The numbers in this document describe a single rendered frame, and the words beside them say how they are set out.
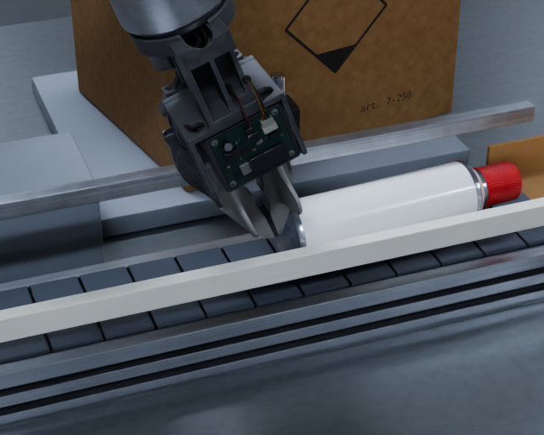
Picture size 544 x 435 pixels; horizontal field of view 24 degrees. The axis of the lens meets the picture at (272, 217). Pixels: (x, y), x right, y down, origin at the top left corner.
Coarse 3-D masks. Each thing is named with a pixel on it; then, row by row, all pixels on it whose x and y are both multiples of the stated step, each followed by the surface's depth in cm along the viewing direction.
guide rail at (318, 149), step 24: (432, 120) 100; (456, 120) 100; (480, 120) 101; (504, 120) 102; (528, 120) 103; (312, 144) 97; (336, 144) 97; (360, 144) 98; (384, 144) 99; (168, 168) 94; (24, 192) 91; (48, 192) 91; (72, 192) 91; (96, 192) 92; (120, 192) 93; (144, 192) 93; (0, 216) 90
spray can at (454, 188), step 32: (320, 192) 98; (352, 192) 97; (384, 192) 97; (416, 192) 98; (448, 192) 99; (480, 192) 99; (512, 192) 102; (288, 224) 97; (320, 224) 95; (352, 224) 96; (384, 224) 97
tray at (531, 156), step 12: (492, 144) 116; (504, 144) 116; (516, 144) 116; (528, 144) 117; (540, 144) 118; (492, 156) 116; (504, 156) 117; (516, 156) 117; (528, 156) 118; (540, 156) 118; (528, 168) 119; (540, 168) 119; (528, 180) 117; (540, 180) 117; (528, 192) 116; (540, 192) 116
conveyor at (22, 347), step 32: (192, 256) 99; (224, 256) 99; (256, 256) 99; (416, 256) 99; (448, 256) 99; (480, 256) 99; (32, 288) 95; (64, 288) 95; (96, 288) 95; (256, 288) 95; (288, 288) 95; (320, 288) 95; (128, 320) 92; (160, 320) 92; (192, 320) 92; (0, 352) 88; (32, 352) 88
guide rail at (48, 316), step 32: (416, 224) 96; (448, 224) 96; (480, 224) 97; (512, 224) 98; (288, 256) 92; (320, 256) 93; (352, 256) 94; (384, 256) 95; (128, 288) 89; (160, 288) 89; (192, 288) 90; (224, 288) 91; (0, 320) 86; (32, 320) 87; (64, 320) 88; (96, 320) 89
